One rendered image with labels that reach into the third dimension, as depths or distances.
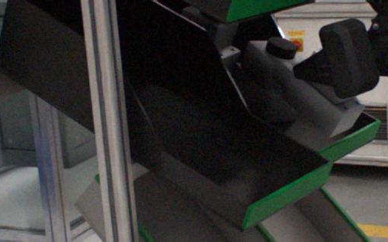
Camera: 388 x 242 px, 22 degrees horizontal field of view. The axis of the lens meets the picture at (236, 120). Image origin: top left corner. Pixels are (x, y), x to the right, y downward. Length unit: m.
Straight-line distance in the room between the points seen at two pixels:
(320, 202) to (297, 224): 0.03
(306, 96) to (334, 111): 0.03
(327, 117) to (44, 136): 0.84
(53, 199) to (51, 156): 0.08
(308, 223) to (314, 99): 0.21
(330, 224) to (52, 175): 0.72
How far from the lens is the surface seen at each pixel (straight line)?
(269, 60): 0.93
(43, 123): 1.65
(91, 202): 0.85
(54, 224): 1.69
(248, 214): 0.74
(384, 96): 4.76
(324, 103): 0.88
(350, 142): 0.93
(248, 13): 0.73
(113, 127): 0.77
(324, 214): 1.05
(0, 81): 0.95
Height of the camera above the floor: 1.44
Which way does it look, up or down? 13 degrees down
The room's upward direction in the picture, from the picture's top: 4 degrees counter-clockwise
